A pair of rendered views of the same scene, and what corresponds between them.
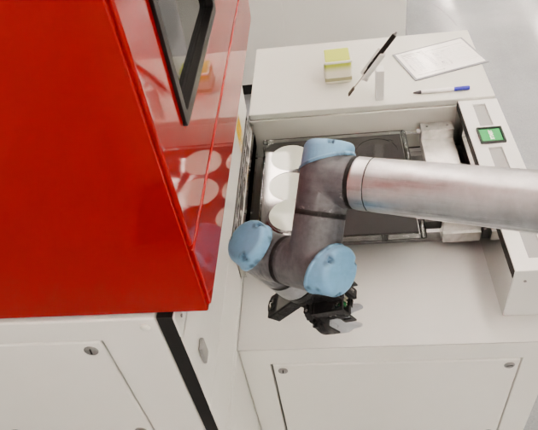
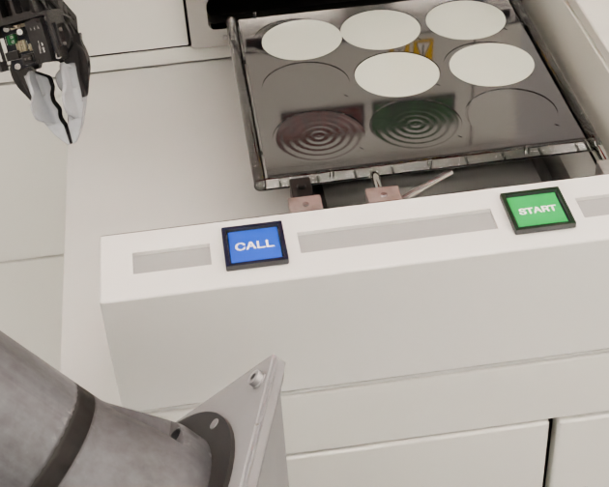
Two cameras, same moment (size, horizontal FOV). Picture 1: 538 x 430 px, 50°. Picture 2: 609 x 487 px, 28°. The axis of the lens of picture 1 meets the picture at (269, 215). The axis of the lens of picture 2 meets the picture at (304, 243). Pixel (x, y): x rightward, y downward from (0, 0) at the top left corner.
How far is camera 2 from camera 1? 146 cm
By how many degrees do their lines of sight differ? 55
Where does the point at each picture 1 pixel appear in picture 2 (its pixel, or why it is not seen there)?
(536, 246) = (166, 268)
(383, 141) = (550, 118)
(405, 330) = (95, 228)
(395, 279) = (211, 213)
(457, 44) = not seen: outside the picture
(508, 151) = (479, 238)
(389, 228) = (275, 143)
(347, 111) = (589, 32)
